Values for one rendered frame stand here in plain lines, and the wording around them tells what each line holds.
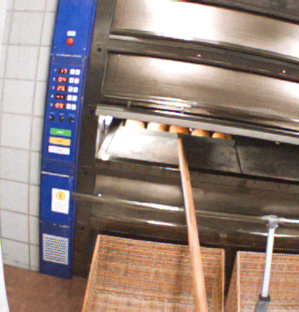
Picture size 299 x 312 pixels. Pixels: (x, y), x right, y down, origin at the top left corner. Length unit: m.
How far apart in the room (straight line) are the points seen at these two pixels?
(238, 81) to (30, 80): 0.85
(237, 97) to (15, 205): 1.08
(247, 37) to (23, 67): 0.93
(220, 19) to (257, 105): 0.38
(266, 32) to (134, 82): 0.58
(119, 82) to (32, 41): 0.41
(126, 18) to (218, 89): 0.46
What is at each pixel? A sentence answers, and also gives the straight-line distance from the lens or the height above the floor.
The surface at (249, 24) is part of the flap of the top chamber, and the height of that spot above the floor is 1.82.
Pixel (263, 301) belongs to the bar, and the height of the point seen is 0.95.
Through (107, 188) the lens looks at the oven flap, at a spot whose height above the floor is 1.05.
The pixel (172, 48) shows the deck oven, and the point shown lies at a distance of 2.12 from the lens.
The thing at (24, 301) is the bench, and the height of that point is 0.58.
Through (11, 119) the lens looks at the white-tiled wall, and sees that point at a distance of 2.29.
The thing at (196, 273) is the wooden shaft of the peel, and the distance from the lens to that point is 1.43.
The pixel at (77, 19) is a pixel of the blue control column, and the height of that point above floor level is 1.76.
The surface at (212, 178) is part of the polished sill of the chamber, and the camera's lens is 2.24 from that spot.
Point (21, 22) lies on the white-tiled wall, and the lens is 2.21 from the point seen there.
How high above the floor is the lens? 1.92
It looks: 18 degrees down
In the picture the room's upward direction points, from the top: 7 degrees clockwise
